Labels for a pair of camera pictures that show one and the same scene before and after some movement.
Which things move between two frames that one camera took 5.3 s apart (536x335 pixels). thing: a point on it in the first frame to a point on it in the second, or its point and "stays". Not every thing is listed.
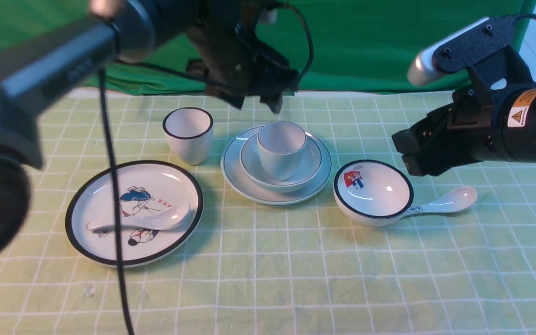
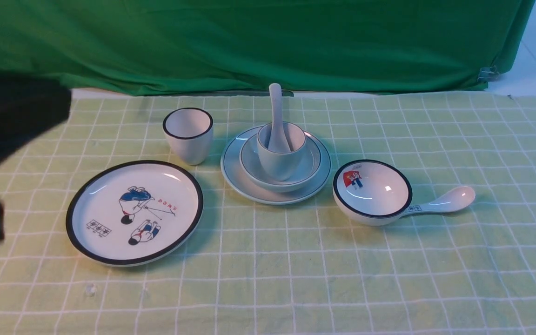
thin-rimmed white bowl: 254,172 stays
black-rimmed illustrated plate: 144,187 stays
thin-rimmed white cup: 281,146 stays
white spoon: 164,219 to 277,142
